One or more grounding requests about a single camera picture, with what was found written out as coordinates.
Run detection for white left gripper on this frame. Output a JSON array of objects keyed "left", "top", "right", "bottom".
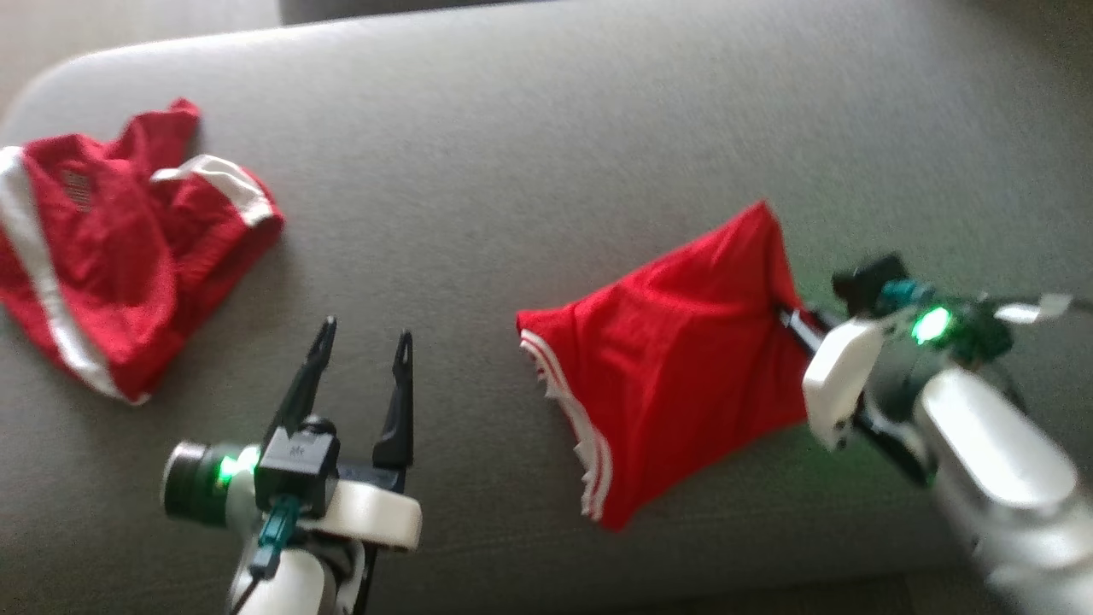
[{"left": 261, "top": 315, "right": 424, "bottom": 554}]

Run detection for black cable teal plug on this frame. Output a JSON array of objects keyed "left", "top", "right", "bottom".
[
  {"left": 224, "top": 494, "right": 301, "bottom": 615},
  {"left": 880, "top": 278, "right": 1093, "bottom": 315}
]

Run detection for white right cable tag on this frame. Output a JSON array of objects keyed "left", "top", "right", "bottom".
[{"left": 993, "top": 292, "right": 1074, "bottom": 325}]

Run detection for red shorts with white stripe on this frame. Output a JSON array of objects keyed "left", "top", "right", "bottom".
[{"left": 0, "top": 97, "right": 286, "bottom": 406}]

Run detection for right black cable teal plug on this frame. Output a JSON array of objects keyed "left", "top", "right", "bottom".
[{"left": 880, "top": 278, "right": 1093, "bottom": 315}]

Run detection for red white numbered jersey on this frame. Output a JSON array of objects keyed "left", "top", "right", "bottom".
[{"left": 516, "top": 201, "right": 814, "bottom": 532}]

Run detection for left black cable teal plug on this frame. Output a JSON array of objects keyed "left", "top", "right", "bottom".
[{"left": 224, "top": 494, "right": 301, "bottom": 615}]

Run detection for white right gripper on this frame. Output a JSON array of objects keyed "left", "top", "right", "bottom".
[{"left": 777, "top": 306, "right": 933, "bottom": 489}]

